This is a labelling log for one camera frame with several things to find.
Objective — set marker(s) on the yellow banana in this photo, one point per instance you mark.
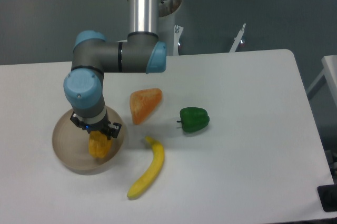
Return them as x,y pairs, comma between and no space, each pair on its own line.
148,177

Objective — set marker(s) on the beige round plate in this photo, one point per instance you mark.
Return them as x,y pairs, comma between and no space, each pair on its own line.
70,145

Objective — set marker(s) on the black object at table edge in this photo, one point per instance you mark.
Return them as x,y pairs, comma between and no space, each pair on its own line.
327,196

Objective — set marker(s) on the yellow bell pepper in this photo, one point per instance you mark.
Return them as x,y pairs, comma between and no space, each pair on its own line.
98,144

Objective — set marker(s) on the white side table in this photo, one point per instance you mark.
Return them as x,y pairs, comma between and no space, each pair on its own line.
326,76

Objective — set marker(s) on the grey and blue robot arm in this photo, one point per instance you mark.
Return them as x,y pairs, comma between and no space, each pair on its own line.
93,56

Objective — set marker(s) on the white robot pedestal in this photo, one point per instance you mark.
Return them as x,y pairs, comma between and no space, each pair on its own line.
168,30

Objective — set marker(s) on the green bell pepper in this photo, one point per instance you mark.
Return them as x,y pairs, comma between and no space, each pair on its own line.
193,119

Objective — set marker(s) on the orange triangular bread piece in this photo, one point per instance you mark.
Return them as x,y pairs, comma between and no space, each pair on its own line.
143,103

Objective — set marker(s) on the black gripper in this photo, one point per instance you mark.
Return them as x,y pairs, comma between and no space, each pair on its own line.
101,124

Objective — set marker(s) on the white table frame leg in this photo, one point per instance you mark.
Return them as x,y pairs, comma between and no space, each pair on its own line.
238,40

